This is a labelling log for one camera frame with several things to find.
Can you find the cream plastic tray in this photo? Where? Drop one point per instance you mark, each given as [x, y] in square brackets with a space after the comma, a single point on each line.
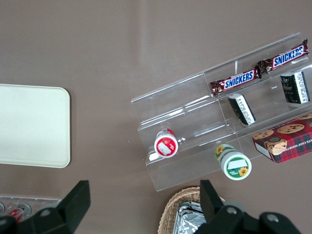
[31, 124]

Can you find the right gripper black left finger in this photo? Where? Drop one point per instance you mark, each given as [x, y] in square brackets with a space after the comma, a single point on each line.
[73, 207]

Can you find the light wicker basket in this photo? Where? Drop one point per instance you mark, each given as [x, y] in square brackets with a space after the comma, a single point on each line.
[168, 212]

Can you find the green sunflower yogurt cup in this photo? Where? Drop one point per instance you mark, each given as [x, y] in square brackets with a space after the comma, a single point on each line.
[236, 167]

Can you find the small black white box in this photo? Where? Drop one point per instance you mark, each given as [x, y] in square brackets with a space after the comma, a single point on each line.
[293, 87]
[241, 109]

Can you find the clear acrylic stepped stand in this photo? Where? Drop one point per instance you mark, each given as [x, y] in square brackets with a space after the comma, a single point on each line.
[195, 102]

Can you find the red cola bottle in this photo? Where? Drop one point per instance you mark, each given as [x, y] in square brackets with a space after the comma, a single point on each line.
[20, 210]

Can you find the aluminium foil container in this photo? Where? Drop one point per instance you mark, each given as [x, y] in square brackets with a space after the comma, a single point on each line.
[187, 219]

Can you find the clear acrylic bottle stand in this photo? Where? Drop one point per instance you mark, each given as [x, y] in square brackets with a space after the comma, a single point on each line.
[48, 201]

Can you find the red tartan cookie box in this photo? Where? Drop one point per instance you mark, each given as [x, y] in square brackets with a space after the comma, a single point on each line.
[287, 139]

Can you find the red lid yogurt cup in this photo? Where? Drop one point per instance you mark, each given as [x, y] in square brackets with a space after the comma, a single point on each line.
[165, 146]

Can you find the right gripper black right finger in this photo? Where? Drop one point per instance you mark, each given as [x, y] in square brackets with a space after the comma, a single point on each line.
[212, 207]

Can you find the Snickers chocolate bar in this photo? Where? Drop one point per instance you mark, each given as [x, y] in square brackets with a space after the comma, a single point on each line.
[285, 58]
[237, 80]

